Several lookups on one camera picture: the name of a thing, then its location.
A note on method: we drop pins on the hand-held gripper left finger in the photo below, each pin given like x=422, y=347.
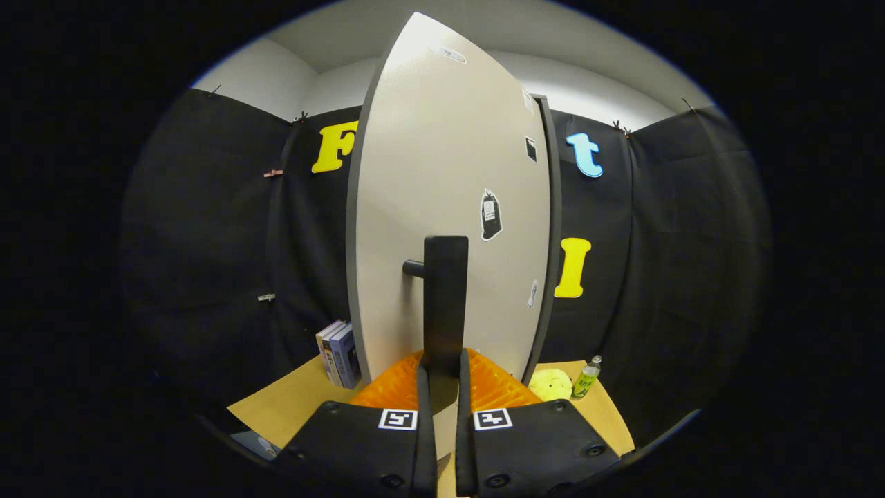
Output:
x=425, y=456

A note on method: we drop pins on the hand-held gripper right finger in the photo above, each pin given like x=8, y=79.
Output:
x=464, y=456

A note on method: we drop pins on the dark grey shoe cabinet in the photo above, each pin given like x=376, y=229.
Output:
x=553, y=242

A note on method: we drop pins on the yellow plush toy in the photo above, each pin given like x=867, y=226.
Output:
x=550, y=385

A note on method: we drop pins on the blue book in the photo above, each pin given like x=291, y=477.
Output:
x=346, y=356

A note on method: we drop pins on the green drink bottle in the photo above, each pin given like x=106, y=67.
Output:
x=585, y=382

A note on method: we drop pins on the black backdrop cloth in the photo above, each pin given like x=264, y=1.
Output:
x=207, y=242

